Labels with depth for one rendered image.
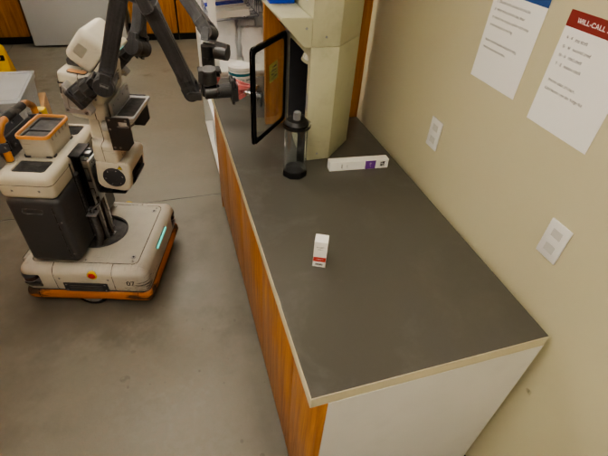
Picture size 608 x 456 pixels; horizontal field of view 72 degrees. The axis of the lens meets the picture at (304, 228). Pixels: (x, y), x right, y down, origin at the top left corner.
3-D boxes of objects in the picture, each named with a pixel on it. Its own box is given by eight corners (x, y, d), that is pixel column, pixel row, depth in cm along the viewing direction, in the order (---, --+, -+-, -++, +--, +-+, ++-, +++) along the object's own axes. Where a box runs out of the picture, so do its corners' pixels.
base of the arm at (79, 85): (76, 80, 167) (62, 92, 157) (89, 70, 164) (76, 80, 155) (93, 98, 171) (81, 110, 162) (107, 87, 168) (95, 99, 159)
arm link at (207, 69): (188, 89, 172) (187, 100, 167) (185, 61, 164) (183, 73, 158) (218, 89, 174) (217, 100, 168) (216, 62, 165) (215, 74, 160)
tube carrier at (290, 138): (307, 164, 177) (309, 117, 163) (308, 178, 169) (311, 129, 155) (280, 163, 176) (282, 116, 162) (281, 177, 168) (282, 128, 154)
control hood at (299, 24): (288, 23, 174) (289, -4, 168) (311, 48, 151) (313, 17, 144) (261, 23, 171) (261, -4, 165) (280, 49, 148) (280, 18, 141)
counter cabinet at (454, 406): (308, 194, 325) (318, 79, 267) (453, 470, 177) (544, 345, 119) (222, 204, 308) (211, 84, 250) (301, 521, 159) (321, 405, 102)
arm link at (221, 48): (211, 29, 186) (201, 25, 178) (234, 33, 184) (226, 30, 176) (208, 57, 190) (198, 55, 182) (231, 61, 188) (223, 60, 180)
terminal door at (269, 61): (284, 118, 200) (287, 29, 174) (253, 147, 178) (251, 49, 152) (282, 118, 200) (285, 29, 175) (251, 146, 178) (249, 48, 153)
